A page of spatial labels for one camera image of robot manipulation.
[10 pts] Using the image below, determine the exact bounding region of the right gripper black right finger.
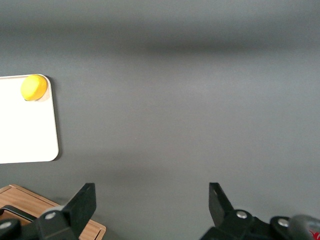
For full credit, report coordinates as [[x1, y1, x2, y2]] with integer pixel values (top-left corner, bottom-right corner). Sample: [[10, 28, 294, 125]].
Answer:
[[199, 182, 296, 240]]

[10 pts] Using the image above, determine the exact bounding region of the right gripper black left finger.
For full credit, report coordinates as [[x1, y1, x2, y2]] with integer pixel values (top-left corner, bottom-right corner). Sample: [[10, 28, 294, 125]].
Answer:
[[0, 182, 97, 240]]

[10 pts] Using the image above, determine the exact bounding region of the red coke bottle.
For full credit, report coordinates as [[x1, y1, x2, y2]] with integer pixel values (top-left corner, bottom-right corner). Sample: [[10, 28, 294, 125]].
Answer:
[[287, 214, 320, 240]]

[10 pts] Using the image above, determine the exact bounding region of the beige plastic tray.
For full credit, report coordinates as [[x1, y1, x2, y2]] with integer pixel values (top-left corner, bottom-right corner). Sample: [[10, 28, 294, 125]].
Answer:
[[0, 73, 60, 165]]

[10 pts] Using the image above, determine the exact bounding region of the wooden drawer front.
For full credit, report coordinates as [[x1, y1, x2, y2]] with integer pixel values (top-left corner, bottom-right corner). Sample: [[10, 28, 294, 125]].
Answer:
[[0, 191, 101, 240]]

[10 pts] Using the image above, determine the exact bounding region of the wooden drawer cabinet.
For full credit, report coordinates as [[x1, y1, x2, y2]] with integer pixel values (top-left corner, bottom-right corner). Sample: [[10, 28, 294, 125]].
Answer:
[[0, 184, 107, 240]]

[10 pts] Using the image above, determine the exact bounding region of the yellow lemon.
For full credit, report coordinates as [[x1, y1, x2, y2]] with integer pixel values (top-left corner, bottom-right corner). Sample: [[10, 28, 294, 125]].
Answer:
[[20, 74, 48, 102]]

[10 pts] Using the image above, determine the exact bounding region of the black metal drawer handle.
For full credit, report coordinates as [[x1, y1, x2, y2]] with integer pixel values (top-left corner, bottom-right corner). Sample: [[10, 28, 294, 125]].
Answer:
[[0, 204, 38, 223]]

